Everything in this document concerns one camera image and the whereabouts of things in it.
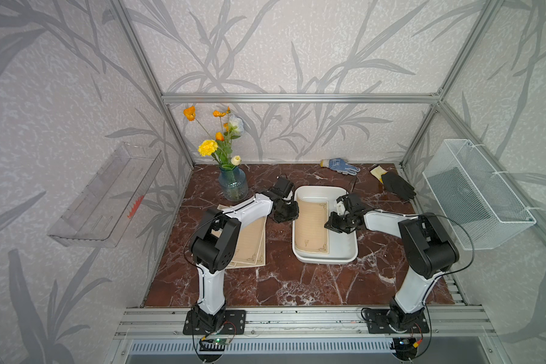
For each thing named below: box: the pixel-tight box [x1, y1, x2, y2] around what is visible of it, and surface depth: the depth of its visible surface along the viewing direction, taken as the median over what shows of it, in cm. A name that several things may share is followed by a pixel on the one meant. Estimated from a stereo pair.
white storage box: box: [291, 185, 359, 265], surface depth 91 cm
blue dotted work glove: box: [319, 157, 361, 176], surface depth 122 cm
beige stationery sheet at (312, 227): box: [294, 198, 330, 255], surface depth 96 cm
